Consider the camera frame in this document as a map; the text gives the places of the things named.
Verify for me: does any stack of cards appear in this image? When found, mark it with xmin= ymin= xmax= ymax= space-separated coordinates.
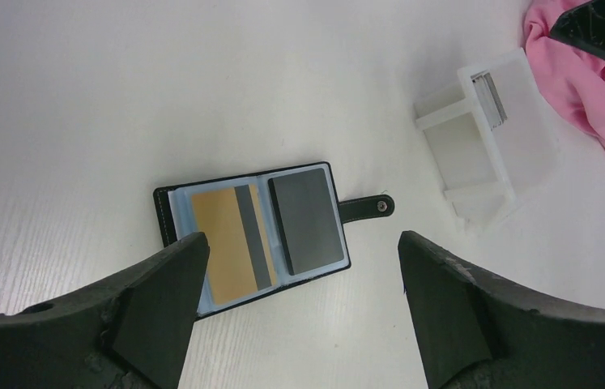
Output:
xmin=471 ymin=72 xmax=508 ymax=128

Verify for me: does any pink crumpled cloth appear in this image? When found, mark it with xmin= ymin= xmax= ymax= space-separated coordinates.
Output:
xmin=523 ymin=1 xmax=605 ymax=149

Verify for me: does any gold credit card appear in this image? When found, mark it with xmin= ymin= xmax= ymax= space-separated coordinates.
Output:
xmin=190 ymin=184 xmax=278 ymax=306

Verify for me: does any black leather card holder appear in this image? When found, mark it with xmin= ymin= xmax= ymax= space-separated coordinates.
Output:
xmin=152 ymin=161 xmax=395 ymax=318

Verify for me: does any white plastic bin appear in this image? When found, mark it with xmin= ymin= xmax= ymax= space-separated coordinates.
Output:
xmin=414 ymin=48 xmax=562 ymax=232

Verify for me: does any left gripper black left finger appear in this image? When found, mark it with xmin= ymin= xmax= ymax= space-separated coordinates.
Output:
xmin=0 ymin=233 xmax=210 ymax=388

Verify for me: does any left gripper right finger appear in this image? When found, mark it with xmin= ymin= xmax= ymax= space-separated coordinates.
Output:
xmin=398 ymin=231 xmax=605 ymax=388

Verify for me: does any dark glossy credit card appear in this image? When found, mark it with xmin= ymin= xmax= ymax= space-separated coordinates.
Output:
xmin=267 ymin=168 xmax=346 ymax=276

